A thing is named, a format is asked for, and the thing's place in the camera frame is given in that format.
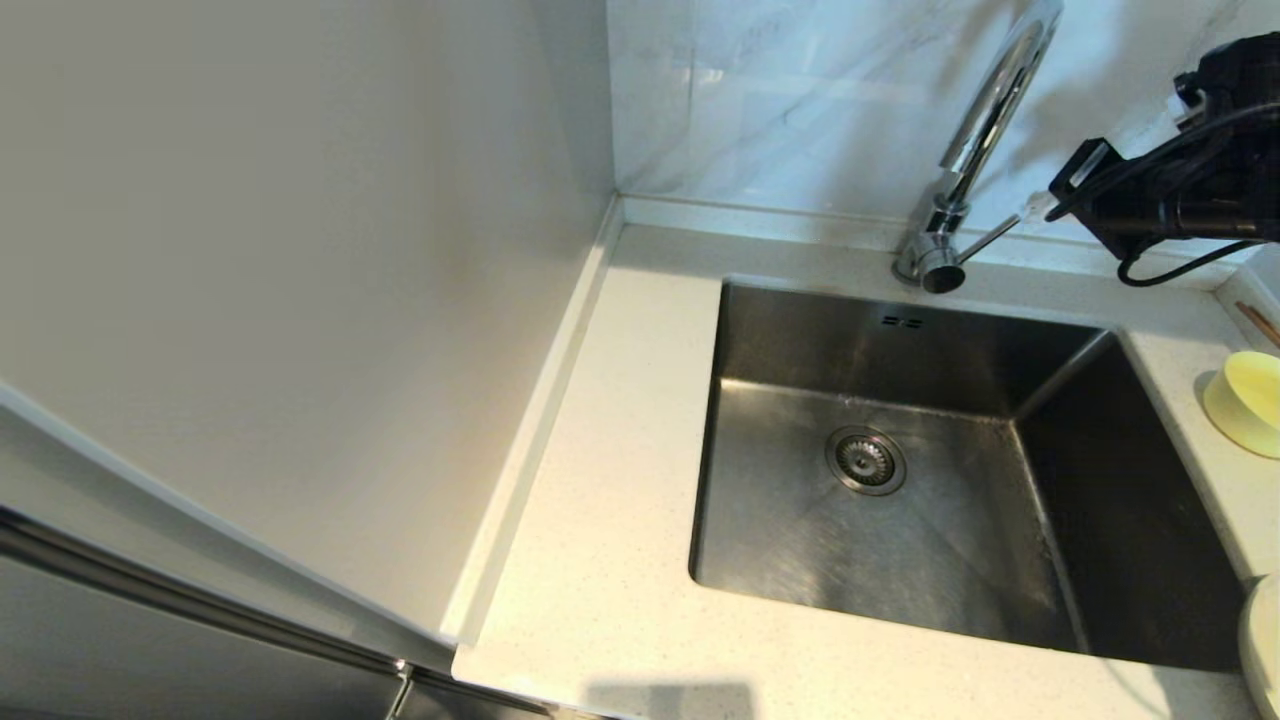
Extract grey steel refrigerator door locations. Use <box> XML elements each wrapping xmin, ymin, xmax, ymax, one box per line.
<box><xmin>0</xmin><ymin>410</ymin><xmax>561</xmax><ymax>720</ymax></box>

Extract white refrigerator side panel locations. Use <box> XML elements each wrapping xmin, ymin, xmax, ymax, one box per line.
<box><xmin>0</xmin><ymin>0</ymin><xmax>617</xmax><ymax>643</ymax></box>

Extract chrome gooseneck faucet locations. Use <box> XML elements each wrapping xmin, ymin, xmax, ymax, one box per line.
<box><xmin>893</xmin><ymin>0</ymin><xmax>1063</xmax><ymax>295</ymax></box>

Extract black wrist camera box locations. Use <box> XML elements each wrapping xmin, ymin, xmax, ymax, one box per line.
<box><xmin>1172</xmin><ymin>70</ymin><xmax>1216</xmax><ymax>131</ymax></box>

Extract round metal drain strainer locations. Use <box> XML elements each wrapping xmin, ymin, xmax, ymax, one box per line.
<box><xmin>826</xmin><ymin>427</ymin><xmax>908</xmax><ymax>496</ymax></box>

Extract steel door handle bar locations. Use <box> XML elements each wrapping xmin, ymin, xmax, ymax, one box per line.
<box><xmin>0</xmin><ymin>505</ymin><xmax>413</xmax><ymax>676</ymax></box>

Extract white round plate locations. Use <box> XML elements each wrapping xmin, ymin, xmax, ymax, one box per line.
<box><xmin>1238</xmin><ymin>572</ymin><xmax>1280</xmax><ymax>720</ymax></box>

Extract stainless steel sink basin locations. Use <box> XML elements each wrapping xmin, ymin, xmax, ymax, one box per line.
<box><xmin>688</xmin><ymin>278</ymin><xmax>1246</xmax><ymax>671</ymax></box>

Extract yellow plastic bowl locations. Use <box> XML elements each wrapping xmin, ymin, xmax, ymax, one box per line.
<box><xmin>1203</xmin><ymin>351</ymin><xmax>1280</xmax><ymax>459</ymax></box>

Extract brown wooden chopstick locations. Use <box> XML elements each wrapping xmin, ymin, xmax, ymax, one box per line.
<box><xmin>1236</xmin><ymin>302</ymin><xmax>1280</xmax><ymax>349</ymax></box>

